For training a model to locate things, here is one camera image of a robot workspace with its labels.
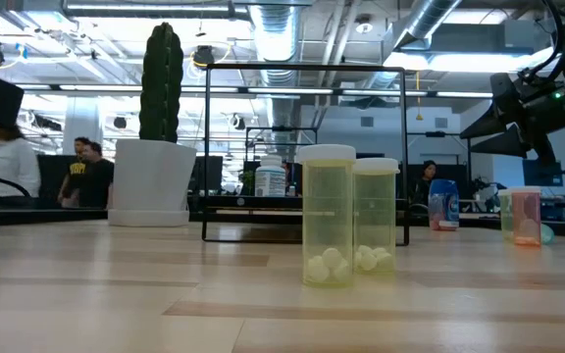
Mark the dark wall monitor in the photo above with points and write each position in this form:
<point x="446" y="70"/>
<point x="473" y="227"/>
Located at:
<point x="542" y="176"/>

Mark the yellow pill vial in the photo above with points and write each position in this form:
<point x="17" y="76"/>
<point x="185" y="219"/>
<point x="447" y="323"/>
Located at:
<point x="328" y="216"/>
<point x="378" y="216"/>

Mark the black ceiling spotlight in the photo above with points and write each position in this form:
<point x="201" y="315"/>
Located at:
<point x="119" y="122"/>
<point x="238" y="121"/>
<point x="204" y="55"/>

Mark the small green plant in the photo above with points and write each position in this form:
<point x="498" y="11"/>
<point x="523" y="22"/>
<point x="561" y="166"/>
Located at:
<point x="247" y="185"/>

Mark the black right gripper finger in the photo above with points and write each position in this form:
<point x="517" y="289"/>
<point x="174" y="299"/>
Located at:
<point x="508" y="142"/>
<point x="491" y="122"/>

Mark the black background robot arm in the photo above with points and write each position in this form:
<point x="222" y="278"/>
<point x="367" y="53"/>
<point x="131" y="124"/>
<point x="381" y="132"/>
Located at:
<point x="483" y="187"/>

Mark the black frame wooden shelf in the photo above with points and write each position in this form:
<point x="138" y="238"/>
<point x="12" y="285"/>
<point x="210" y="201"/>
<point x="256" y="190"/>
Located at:
<point x="243" y="202"/>

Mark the tall green cactus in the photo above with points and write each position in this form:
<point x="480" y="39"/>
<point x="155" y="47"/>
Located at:
<point x="161" y="83"/>

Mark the white plant pot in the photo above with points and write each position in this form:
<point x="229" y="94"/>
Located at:
<point x="150" y="176"/>

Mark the white labelled medicine bottle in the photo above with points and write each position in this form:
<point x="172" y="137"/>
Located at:
<point x="270" y="181"/>

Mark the black background frame rig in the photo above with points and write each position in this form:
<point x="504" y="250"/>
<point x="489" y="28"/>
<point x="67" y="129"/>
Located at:
<point x="434" y="134"/>

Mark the pale green pill vial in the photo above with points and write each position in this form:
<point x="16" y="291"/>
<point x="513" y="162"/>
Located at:
<point x="504" y="216"/>

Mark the pink orange pill vial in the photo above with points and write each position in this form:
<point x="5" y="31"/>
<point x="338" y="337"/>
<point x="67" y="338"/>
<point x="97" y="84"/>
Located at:
<point x="526" y="216"/>

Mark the blue capped bottle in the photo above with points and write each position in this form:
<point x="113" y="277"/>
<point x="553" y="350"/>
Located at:
<point x="443" y="203"/>

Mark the silver spiral ventilation duct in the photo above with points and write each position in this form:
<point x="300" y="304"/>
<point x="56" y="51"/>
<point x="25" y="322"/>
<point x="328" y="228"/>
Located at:
<point x="277" y="34"/>
<point x="429" y="17"/>

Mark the black aluminium table frame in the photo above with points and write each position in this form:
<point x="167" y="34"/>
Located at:
<point x="42" y="216"/>

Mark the black partition panel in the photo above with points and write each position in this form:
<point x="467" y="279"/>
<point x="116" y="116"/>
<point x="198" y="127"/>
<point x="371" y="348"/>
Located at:
<point x="49" y="176"/>

